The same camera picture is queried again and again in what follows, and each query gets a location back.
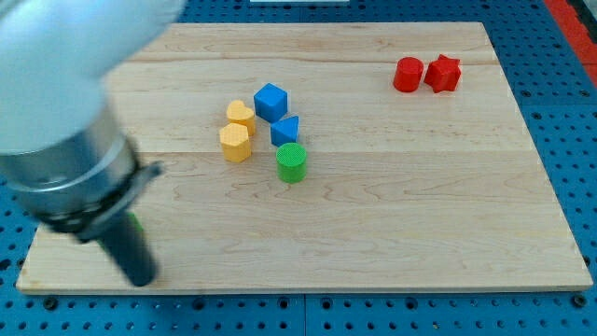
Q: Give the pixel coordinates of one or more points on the green star block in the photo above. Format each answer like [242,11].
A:
[136,223]

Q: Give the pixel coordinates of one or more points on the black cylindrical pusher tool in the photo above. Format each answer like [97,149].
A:
[129,250]

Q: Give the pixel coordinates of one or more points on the blue triangle block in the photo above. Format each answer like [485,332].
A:
[285,131]

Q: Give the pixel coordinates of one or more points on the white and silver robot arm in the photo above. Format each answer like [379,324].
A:
[63,153]

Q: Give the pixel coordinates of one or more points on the yellow hexagon block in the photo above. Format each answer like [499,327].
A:
[235,142]

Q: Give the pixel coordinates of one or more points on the red cylinder block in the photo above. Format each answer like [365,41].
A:
[409,71]

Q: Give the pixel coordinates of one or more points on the wooden board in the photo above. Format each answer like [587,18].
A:
[405,191]

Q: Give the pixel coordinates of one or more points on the blue cube block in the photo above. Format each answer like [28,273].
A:
[271,103]

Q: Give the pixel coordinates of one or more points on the yellow heart block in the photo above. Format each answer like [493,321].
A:
[238,112]

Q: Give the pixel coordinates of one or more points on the green cylinder block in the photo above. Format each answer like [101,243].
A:
[291,160]

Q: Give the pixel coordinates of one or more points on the red star block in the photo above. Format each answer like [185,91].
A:
[443,74]

